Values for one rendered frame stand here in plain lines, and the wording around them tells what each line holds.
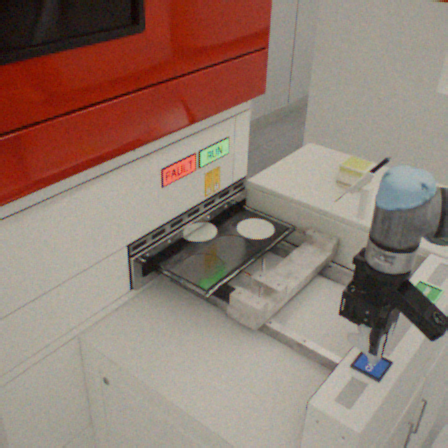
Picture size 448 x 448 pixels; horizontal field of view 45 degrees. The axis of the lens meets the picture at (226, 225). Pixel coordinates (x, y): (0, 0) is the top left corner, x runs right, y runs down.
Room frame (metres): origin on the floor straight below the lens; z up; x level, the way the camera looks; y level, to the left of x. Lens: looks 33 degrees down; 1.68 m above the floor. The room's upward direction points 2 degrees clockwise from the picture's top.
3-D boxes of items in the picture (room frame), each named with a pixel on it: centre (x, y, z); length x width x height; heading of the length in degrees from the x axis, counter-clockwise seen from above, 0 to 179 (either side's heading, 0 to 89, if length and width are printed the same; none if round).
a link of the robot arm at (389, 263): (0.69, -0.25, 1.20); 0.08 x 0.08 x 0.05
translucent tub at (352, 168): (1.35, -0.35, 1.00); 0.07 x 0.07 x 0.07; 54
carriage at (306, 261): (1.04, -0.15, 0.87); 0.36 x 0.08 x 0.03; 143
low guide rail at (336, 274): (1.14, -0.23, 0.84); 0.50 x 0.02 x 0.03; 53
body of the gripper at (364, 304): (0.69, -0.25, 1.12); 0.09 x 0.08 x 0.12; 53
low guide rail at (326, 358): (0.93, -0.07, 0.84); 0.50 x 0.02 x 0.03; 53
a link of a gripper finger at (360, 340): (0.68, -0.24, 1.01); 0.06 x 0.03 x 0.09; 53
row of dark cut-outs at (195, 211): (1.18, 0.09, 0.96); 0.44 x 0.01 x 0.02; 143
